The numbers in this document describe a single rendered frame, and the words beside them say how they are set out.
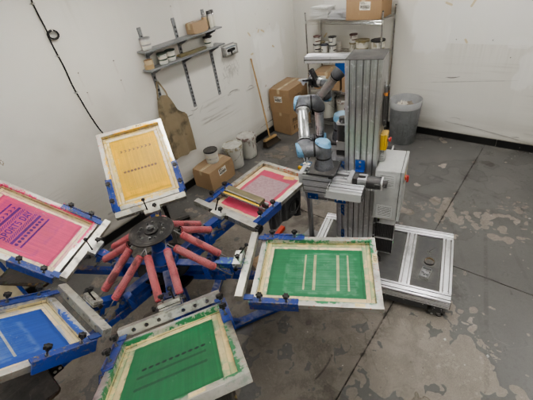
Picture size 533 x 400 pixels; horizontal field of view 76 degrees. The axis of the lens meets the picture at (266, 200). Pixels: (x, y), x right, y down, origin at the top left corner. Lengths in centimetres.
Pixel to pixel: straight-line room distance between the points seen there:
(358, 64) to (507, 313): 238
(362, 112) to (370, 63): 34
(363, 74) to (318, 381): 226
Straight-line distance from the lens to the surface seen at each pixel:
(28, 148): 406
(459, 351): 326
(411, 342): 320
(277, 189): 306
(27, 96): 400
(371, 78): 250
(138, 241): 233
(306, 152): 259
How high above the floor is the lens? 269
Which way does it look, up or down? 36 degrees down
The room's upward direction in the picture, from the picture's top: 9 degrees counter-clockwise
